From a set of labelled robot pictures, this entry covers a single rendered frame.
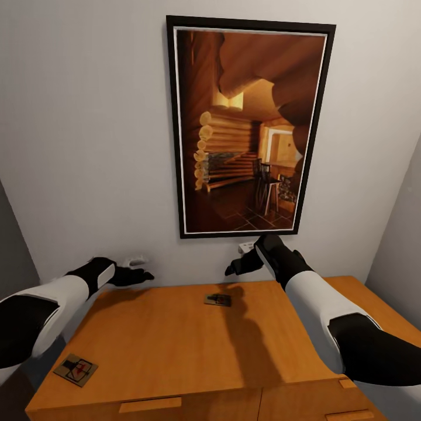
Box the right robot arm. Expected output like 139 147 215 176
226 232 421 421

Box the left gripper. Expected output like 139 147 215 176
116 267 154 288

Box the mousetrap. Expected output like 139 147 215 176
53 353 99 388
204 294 232 307

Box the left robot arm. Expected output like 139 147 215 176
0 256 154 387

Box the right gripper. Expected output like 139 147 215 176
226 250 264 276

